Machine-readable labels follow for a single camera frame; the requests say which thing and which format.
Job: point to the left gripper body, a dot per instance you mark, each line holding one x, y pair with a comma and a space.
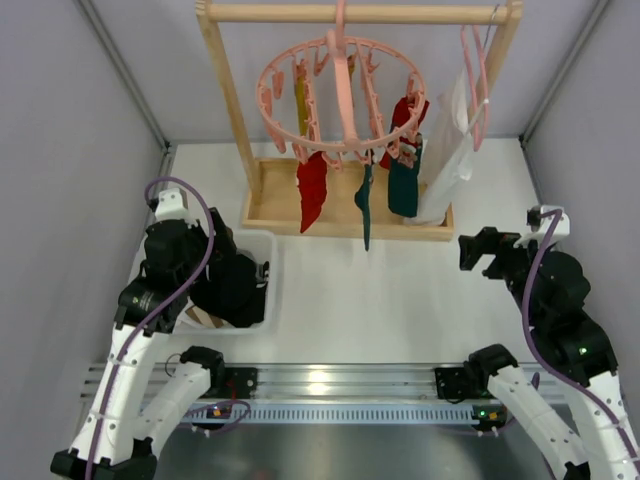
232, 282

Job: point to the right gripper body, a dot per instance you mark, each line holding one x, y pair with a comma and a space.
489, 251

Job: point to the green christmas patterned sock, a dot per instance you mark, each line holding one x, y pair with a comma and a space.
403, 189

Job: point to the thin dark green sock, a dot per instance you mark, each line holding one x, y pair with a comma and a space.
362, 198

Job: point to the mustard yellow sock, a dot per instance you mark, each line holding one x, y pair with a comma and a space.
302, 113

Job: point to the red santa sock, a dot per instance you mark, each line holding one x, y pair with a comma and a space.
401, 114

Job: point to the pink round clip hanger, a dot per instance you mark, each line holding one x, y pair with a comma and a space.
309, 59

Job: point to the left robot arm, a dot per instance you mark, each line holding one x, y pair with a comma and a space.
122, 437

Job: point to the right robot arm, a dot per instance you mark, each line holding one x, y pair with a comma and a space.
550, 288

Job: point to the white plastic basket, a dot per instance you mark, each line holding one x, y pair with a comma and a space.
261, 246

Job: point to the black clothes in basket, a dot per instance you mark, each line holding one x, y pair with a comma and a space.
236, 293

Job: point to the white hanging cloth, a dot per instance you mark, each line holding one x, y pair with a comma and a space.
445, 163

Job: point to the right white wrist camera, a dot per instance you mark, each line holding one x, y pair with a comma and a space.
544, 218

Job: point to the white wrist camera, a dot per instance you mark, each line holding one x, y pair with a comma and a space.
171, 204
544, 218

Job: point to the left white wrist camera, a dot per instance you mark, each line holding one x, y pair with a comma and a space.
171, 204

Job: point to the pink wire clothes hanger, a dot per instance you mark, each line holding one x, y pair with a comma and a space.
479, 88

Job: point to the aluminium mounting rail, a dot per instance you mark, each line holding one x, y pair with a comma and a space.
340, 394

